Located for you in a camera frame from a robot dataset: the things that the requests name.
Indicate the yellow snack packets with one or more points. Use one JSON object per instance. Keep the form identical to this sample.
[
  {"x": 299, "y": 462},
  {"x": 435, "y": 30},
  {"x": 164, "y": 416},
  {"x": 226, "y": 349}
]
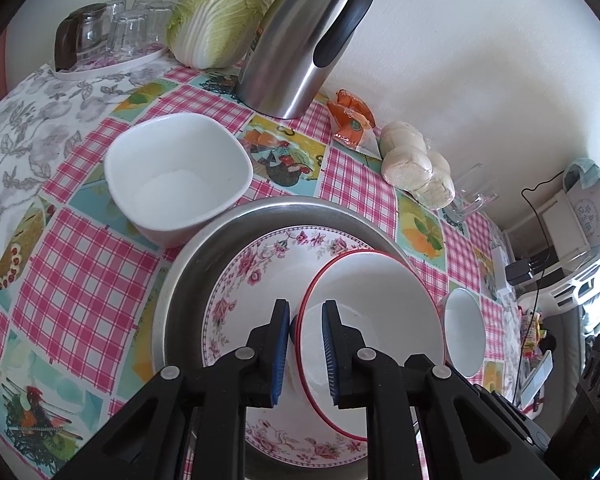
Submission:
[{"x": 530, "y": 330}]

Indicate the grey printed bag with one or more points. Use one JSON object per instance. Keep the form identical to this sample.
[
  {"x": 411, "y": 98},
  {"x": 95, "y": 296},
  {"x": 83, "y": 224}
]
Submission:
[{"x": 595, "y": 210}]

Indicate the grey floral tablecloth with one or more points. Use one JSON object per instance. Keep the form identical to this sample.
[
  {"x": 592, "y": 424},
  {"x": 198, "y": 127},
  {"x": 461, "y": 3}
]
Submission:
[{"x": 25, "y": 125}]

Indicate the orange snack packet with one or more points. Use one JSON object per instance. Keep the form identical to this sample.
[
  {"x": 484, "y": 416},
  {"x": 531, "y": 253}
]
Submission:
[{"x": 350, "y": 125}]

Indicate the clear drinking glass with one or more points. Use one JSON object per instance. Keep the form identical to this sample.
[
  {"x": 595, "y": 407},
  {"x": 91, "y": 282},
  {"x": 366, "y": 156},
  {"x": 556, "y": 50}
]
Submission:
[
  {"x": 147, "y": 4},
  {"x": 160, "y": 25},
  {"x": 102, "y": 27},
  {"x": 127, "y": 35}
]

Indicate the white glass tray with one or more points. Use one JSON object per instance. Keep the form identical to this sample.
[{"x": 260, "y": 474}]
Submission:
[{"x": 105, "y": 67}]

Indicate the white power strip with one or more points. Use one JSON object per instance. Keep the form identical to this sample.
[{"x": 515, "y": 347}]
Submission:
[{"x": 500, "y": 280}]

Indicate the pink floral round plate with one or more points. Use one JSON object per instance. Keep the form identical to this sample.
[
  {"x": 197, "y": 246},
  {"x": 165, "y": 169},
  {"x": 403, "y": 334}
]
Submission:
[{"x": 250, "y": 280}]

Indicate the light blue bowl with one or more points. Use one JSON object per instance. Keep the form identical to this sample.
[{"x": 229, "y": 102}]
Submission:
[{"x": 462, "y": 335}]

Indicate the teal cloth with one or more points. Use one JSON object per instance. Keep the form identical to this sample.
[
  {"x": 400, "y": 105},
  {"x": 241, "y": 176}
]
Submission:
[{"x": 587, "y": 170}]

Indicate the white square bowl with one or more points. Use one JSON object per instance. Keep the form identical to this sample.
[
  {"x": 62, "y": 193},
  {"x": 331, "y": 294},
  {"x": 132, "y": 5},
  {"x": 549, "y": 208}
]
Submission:
[{"x": 180, "y": 175}]

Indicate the steel thermos jug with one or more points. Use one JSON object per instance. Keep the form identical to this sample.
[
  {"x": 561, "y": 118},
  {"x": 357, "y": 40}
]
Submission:
[{"x": 290, "y": 60}]

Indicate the strawberry print bowl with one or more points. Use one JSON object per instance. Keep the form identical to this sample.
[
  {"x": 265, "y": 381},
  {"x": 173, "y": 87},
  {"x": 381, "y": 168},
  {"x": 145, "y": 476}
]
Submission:
[{"x": 380, "y": 310}]

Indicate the clear glass mug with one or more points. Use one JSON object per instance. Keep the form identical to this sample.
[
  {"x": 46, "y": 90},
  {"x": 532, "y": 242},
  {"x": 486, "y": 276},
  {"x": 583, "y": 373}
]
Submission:
[{"x": 472, "y": 195}]

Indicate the white cutout rack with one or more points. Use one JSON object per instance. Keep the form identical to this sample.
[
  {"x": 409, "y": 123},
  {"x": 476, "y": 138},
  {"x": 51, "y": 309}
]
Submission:
[{"x": 580, "y": 280}]

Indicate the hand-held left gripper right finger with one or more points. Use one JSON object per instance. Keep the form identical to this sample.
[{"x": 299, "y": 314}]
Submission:
[{"x": 332, "y": 355}]

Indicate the black power adapter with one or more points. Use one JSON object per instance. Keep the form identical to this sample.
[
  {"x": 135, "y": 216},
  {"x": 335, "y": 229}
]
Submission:
[{"x": 517, "y": 271}]

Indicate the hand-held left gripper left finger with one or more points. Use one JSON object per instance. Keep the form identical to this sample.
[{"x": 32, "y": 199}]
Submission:
[{"x": 277, "y": 355}]

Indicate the stainless steel plate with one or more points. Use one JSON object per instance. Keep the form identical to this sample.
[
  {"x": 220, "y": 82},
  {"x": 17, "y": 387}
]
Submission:
[{"x": 180, "y": 285}]

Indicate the bag of steamed buns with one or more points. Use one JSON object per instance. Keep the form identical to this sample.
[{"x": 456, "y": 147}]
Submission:
[{"x": 410, "y": 160}]

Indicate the napa cabbage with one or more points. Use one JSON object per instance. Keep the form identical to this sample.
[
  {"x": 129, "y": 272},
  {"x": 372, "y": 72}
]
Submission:
[{"x": 215, "y": 15}]

